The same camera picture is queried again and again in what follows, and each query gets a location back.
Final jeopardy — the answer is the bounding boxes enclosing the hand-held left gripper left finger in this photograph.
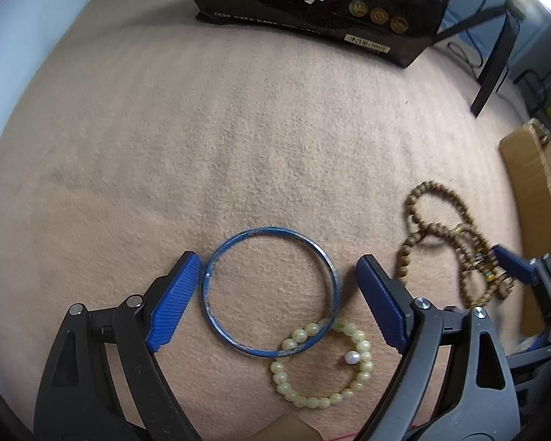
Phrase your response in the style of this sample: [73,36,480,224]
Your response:
[34,250,203,441]

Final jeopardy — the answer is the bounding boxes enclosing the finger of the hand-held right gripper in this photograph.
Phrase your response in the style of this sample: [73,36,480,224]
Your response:
[505,326,551,377]
[490,244,551,318]

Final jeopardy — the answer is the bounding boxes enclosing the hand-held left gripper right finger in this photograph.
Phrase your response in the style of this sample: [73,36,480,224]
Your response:
[356,254,522,441]

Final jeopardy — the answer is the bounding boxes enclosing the blue bangle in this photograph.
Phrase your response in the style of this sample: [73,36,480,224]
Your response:
[202,226,341,359]

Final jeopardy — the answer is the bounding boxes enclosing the wooden bead necklace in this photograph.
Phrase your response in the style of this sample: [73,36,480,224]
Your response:
[395,181,515,311]

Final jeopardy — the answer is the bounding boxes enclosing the pale green bead bracelet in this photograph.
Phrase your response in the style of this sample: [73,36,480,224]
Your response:
[270,319,374,409]

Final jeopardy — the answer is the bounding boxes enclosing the cardboard box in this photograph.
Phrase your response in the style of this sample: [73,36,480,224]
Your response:
[500,118,551,338]

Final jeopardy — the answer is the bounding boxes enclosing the black tripod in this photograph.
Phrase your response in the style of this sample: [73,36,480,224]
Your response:
[436,2,522,118]

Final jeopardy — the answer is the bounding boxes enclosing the black snack bag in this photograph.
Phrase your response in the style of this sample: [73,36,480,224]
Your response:
[186,0,462,69]

